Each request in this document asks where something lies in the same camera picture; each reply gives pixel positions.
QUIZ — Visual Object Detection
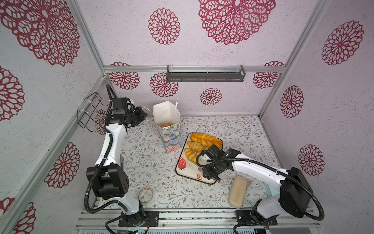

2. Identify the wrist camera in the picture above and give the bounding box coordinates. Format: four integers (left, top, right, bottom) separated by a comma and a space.
110, 97, 130, 115
205, 144, 225, 161

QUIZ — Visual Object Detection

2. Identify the clear tape roll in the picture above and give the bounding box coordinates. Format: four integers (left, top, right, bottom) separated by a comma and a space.
138, 187, 154, 204

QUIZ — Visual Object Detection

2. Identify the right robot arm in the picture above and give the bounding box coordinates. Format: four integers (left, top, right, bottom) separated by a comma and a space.
196, 145, 325, 225

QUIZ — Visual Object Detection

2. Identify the black wire wall basket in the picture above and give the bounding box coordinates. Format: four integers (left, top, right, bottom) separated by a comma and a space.
76, 92, 108, 135

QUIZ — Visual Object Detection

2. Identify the long twisted bread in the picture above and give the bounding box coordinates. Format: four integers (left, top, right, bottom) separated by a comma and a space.
190, 132, 223, 149

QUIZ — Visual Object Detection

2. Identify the beige oblong bread loaf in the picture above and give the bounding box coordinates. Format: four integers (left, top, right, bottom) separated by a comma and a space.
228, 176, 248, 209

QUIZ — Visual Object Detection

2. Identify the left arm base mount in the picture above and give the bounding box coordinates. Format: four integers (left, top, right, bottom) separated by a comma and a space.
118, 211, 160, 228

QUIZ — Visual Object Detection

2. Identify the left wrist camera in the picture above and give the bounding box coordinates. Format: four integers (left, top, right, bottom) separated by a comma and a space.
110, 97, 130, 115

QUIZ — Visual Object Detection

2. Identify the striped bread roll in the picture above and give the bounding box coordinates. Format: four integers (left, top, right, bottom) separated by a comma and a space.
187, 141, 206, 153
184, 148, 197, 163

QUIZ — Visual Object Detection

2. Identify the floral paper bag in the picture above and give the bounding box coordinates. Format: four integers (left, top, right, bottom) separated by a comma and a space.
143, 99, 182, 154

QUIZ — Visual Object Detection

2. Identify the mint green box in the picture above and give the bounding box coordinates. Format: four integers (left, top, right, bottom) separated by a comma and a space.
265, 184, 279, 198

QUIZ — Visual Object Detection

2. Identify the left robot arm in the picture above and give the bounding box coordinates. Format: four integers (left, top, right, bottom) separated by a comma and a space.
84, 104, 147, 222

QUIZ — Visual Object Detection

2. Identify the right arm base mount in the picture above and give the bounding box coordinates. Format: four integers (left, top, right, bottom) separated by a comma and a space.
235, 209, 278, 227

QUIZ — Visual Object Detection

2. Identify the black rimmed white tray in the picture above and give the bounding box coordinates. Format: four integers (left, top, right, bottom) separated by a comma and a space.
175, 133, 216, 185

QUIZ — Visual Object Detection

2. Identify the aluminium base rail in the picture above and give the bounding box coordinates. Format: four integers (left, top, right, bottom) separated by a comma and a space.
73, 208, 323, 234

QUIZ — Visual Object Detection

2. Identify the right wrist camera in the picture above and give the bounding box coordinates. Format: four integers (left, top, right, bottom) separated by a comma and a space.
205, 144, 225, 161

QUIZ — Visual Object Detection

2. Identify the white slotted spatula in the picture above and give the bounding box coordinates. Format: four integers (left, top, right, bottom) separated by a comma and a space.
198, 154, 211, 165

